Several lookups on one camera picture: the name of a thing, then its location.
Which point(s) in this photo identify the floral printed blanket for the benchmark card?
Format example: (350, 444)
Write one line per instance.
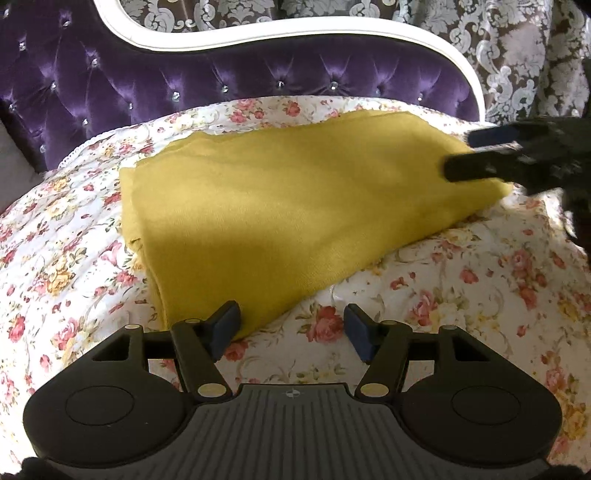
(461, 286)

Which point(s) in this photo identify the purple tufted sofa back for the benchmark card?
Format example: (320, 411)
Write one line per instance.
(184, 78)

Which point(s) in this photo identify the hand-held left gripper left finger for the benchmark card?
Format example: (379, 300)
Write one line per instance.
(226, 325)

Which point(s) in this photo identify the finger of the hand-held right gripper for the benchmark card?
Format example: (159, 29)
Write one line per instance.
(475, 166)
(491, 136)

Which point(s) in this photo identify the grey pillow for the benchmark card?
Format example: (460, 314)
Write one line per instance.
(14, 152)

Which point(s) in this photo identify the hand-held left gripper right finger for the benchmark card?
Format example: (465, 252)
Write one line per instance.
(360, 328)

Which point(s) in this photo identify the mustard yellow shirt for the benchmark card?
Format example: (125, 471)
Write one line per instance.
(277, 207)

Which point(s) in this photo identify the grey damask curtain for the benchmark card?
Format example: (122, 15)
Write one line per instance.
(517, 46)

